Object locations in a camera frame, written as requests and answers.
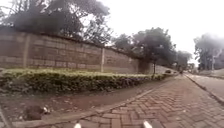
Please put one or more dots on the robot's own part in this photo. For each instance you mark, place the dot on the robot's own part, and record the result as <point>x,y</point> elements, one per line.
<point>77,125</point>
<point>147,124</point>

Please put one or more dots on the grey-brown road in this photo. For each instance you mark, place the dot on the grey-brown road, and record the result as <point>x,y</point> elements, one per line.
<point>213,85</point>

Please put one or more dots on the red brick path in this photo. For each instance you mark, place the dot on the red brick path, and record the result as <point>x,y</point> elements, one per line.
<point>160,106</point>

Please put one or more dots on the trees behind wall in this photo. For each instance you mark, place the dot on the trees behind wall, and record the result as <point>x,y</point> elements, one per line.
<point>66,16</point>

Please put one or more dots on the grey stone block wall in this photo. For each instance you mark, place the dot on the grey stone block wall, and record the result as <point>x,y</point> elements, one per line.
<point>66,55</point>

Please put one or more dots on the low green hedge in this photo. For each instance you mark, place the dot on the low green hedge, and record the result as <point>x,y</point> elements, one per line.
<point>66,81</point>

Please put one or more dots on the dark rock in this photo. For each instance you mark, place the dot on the dark rock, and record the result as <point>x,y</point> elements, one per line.
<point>35,112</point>

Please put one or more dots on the group of trees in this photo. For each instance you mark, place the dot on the group of trees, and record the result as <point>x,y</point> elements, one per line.
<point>206,46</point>

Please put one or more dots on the concrete path edging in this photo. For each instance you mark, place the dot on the concrete path edging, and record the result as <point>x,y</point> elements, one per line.
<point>66,117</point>

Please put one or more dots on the dirt strip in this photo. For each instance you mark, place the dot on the dirt strip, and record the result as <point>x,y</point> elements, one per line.
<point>83,100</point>

